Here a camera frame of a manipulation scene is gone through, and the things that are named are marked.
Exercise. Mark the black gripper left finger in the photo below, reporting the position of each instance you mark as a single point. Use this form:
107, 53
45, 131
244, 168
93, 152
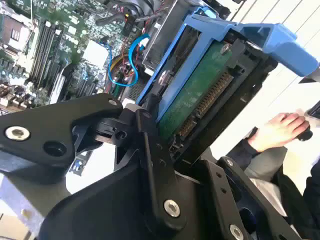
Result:
50, 120

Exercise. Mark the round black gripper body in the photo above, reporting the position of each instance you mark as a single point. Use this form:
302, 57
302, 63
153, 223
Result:
112, 207

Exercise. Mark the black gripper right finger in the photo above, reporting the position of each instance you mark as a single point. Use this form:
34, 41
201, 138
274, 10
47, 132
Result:
225, 190

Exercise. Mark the hard disk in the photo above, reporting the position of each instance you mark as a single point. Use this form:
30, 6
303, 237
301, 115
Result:
200, 100

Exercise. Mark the small round black tool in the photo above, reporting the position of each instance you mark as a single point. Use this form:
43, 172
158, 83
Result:
305, 135

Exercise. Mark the person's bare hand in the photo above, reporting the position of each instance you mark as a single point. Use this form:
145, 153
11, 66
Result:
280, 132

